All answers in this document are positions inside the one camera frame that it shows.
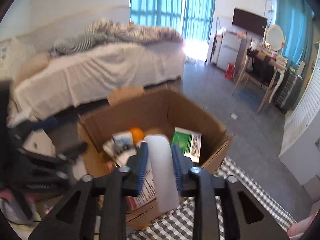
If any red bag on floor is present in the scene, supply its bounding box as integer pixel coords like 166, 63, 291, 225
225, 63, 235, 80

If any blue floral tissue pack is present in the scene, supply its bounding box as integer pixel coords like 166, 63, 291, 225
103, 131, 137, 167

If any white mini fridge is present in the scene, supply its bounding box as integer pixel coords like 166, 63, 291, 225
216, 31, 247, 72

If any grey suitcase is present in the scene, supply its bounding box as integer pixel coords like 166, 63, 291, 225
274, 67, 303, 114

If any checkered tablecloth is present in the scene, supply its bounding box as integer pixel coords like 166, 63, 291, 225
126, 155, 297, 240

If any wooden chair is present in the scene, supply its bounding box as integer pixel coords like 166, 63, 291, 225
232, 48, 286, 113

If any black monitor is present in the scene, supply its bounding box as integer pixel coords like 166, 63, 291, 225
232, 8, 267, 36

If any brown cardboard box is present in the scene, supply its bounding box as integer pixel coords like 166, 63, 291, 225
76, 85, 234, 230

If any white louvered cabinet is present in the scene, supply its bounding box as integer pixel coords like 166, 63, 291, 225
279, 60, 319, 185

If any orange fruit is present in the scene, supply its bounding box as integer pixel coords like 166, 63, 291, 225
129, 127, 145, 144

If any green booklet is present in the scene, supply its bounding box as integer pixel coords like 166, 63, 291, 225
171, 127, 202, 163

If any round vanity mirror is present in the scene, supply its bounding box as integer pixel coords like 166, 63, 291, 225
265, 24, 285, 51

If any bed with white sheet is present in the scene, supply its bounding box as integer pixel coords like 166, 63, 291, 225
8, 18, 185, 119

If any thin white foam tube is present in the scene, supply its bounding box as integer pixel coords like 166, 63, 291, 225
144, 134, 180, 213

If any white medicine box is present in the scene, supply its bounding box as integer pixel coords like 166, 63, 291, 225
126, 158, 156, 212

